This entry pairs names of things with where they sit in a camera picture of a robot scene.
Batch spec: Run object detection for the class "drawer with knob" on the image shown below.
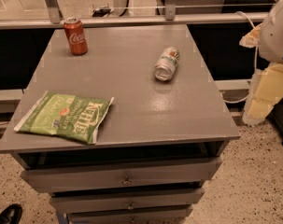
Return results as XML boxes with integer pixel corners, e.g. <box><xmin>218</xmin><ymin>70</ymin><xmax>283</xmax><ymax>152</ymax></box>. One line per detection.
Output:
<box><xmin>21</xmin><ymin>157</ymin><xmax>222</xmax><ymax>193</ymax></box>
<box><xmin>50</xmin><ymin>189</ymin><xmax>205</xmax><ymax>213</ymax></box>
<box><xmin>68</xmin><ymin>205</ymin><xmax>192</xmax><ymax>224</ymax></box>

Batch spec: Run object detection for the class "bottom drawer with knob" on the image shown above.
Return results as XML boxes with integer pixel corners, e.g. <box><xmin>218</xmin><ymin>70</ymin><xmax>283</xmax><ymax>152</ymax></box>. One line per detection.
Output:
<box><xmin>68</xmin><ymin>205</ymin><xmax>192</xmax><ymax>224</ymax></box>

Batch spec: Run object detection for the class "top drawer with knob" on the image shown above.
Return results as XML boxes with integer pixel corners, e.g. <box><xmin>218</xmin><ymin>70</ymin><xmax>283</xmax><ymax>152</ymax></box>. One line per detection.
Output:
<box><xmin>21</xmin><ymin>157</ymin><xmax>222</xmax><ymax>193</ymax></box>

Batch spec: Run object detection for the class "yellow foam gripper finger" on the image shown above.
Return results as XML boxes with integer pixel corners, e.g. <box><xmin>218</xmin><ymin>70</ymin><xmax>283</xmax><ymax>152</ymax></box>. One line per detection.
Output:
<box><xmin>239</xmin><ymin>24</ymin><xmax>262</xmax><ymax>48</ymax></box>
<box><xmin>242</xmin><ymin>63</ymin><xmax>283</xmax><ymax>126</ymax></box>

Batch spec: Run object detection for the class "grey metal railing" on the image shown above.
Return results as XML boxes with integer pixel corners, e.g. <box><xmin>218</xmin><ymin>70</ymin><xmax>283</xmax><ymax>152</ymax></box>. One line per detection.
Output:
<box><xmin>0</xmin><ymin>0</ymin><xmax>266</xmax><ymax>30</ymax></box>

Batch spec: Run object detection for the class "white cable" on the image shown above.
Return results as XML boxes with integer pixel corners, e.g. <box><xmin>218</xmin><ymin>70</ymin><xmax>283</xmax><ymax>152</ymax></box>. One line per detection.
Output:
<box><xmin>221</xmin><ymin>10</ymin><xmax>261</xmax><ymax>105</ymax></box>

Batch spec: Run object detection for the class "red coke can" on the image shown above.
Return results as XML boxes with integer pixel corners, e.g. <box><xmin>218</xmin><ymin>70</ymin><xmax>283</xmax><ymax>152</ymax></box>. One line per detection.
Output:
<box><xmin>64</xmin><ymin>17</ymin><xmax>88</xmax><ymax>55</ymax></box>

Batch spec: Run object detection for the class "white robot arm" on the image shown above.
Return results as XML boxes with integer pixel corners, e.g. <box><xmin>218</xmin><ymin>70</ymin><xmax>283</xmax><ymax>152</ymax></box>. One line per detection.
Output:
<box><xmin>239</xmin><ymin>0</ymin><xmax>283</xmax><ymax>126</ymax></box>

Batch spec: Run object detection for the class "black shoe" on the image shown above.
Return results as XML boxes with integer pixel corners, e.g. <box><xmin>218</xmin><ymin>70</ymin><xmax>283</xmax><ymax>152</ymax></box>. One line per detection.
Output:
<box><xmin>0</xmin><ymin>203</ymin><xmax>22</xmax><ymax>224</ymax></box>

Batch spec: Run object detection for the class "green kettle chips bag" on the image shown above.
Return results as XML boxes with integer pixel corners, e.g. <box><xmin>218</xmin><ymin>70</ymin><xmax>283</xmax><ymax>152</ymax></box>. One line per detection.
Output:
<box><xmin>14</xmin><ymin>91</ymin><xmax>114</xmax><ymax>145</ymax></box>

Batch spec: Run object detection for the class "middle drawer with knob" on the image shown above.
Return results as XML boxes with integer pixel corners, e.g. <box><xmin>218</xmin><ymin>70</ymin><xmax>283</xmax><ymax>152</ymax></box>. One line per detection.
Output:
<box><xmin>50</xmin><ymin>189</ymin><xmax>205</xmax><ymax>213</ymax></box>

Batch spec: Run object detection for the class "grey drawer cabinet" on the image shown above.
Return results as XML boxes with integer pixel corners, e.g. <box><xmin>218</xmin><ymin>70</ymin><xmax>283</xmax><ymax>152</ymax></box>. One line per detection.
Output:
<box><xmin>0</xmin><ymin>23</ymin><xmax>241</xmax><ymax>224</ymax></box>

